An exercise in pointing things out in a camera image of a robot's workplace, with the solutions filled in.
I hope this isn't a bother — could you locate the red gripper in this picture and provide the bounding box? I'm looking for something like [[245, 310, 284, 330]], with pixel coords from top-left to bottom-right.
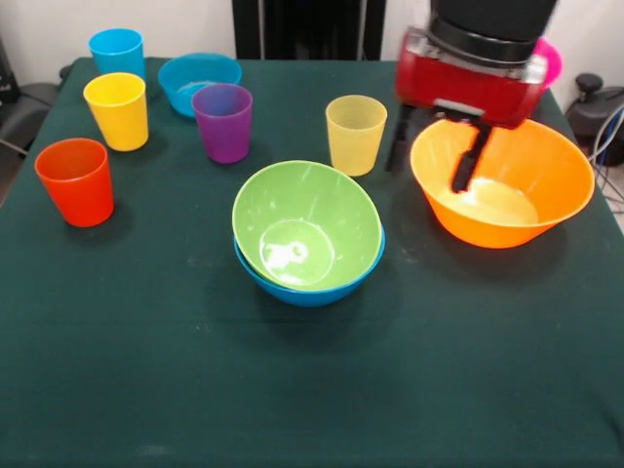
[[384, 24, 548, 195]]

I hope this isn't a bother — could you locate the pink bowl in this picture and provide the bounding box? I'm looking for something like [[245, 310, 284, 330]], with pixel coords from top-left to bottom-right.
[[530, 36, 564, 92]]

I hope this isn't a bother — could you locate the large blue bowl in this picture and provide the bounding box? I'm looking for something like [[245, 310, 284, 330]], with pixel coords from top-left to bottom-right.
[[233, 226, 387, 309]]

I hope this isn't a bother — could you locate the pale translucent yellow cup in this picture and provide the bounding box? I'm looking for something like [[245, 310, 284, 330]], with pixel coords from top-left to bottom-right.
[[325, 95, 388, 177]]

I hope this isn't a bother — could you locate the orange bowl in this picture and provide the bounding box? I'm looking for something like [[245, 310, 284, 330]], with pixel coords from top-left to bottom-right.
[[409, 118, 597, 250]]

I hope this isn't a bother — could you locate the purple cup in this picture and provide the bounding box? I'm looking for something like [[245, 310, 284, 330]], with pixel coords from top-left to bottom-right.
[[190, 82, 254, 166]]

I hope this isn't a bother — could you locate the small blue bowl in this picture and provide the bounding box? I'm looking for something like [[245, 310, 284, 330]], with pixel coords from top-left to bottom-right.
[[157, 52, 244, 119]]

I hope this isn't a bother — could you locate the blue cup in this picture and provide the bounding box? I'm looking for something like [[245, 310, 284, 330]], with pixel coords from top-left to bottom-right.
[[88, 27, 146, 82]]

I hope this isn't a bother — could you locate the dark green tablecloth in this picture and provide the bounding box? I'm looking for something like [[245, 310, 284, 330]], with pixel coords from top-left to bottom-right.
[[0, 56, 624, 468]]

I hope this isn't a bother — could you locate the red cup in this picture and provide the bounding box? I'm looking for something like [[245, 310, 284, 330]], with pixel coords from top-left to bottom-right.
[[33, 137, 115, 229]]

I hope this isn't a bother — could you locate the tangle of floor cables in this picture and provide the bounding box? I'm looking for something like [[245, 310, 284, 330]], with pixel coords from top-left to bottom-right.
[[587, 104, 624, 215]]

